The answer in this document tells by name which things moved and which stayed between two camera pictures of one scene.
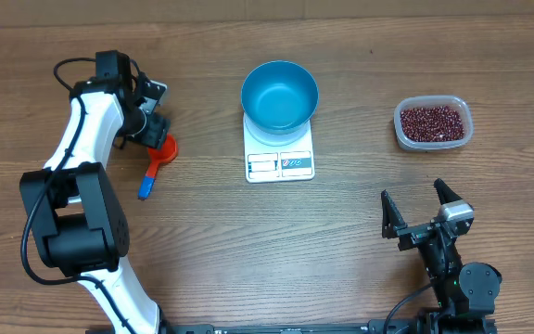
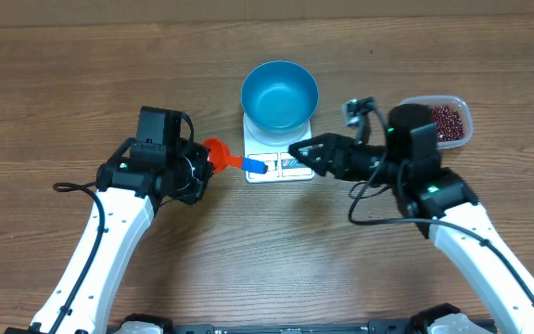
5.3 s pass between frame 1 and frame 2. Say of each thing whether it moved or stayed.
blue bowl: stayed
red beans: stayed
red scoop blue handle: moved
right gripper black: moved
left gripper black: moved
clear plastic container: stayed
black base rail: stayed
